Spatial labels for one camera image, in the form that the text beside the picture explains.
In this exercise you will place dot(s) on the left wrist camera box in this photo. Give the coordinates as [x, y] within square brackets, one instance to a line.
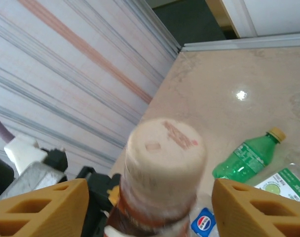
[34, 175]

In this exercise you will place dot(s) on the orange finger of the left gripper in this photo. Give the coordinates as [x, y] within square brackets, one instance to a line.
[113, 195]

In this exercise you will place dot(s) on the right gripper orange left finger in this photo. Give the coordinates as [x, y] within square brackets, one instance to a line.
[66, 209]

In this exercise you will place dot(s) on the brown tea bottle cream cap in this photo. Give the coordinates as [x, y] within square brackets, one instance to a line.
[164, 160]

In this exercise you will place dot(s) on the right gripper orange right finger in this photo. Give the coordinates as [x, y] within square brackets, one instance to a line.
[238, 212]

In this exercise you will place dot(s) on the wooden door frame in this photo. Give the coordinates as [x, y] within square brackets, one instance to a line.
[224, 17]

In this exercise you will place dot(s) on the clear bottle lime label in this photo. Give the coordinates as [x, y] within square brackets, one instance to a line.
[283, 182]

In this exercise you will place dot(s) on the green bottle yellow cap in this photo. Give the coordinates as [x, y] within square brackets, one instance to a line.
[246, 158]

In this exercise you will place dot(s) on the clear bottle blue label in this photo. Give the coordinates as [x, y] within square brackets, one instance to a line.
[203, 222]

